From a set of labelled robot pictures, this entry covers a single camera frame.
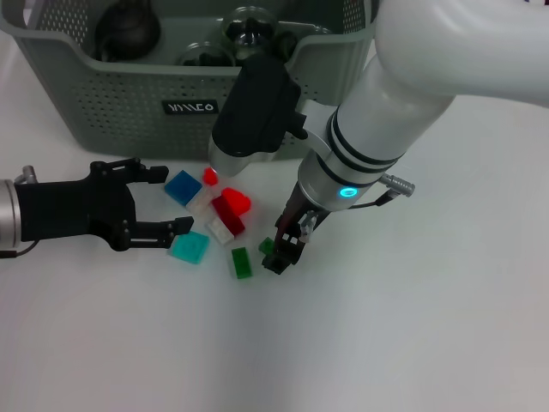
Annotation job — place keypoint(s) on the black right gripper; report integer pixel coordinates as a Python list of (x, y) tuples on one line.
[(296, 210)]

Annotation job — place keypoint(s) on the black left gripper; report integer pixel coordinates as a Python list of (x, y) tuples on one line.
[(73, 210)]

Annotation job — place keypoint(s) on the green toy brick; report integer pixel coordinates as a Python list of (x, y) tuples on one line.
[(266, 246), (241, 262)]

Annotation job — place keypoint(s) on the cyan toy brick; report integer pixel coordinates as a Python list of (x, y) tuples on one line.
[(191, 248)]

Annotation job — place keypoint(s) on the white toy brick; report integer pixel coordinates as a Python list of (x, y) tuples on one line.
[(218, 232), (201, 205)]

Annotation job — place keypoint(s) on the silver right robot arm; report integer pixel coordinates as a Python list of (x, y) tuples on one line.
[(407, 86)]

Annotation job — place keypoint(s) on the grey perforated plastic storage bin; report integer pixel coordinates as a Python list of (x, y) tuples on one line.
[(128, 129)]

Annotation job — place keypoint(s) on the blue toy brick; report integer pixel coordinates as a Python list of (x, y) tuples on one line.
[(183, 186)]

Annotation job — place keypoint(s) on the small bright red toy brick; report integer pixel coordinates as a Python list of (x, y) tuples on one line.
[(209, 177)]

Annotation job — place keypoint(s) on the dark red toy brick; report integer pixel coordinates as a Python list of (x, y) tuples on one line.
[(229, 216)]

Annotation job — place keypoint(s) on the large bright red toy brick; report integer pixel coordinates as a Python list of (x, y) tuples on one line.
[(238, 199)]

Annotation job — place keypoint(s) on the black round teapot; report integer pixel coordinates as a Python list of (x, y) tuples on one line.
[(128, 30)]

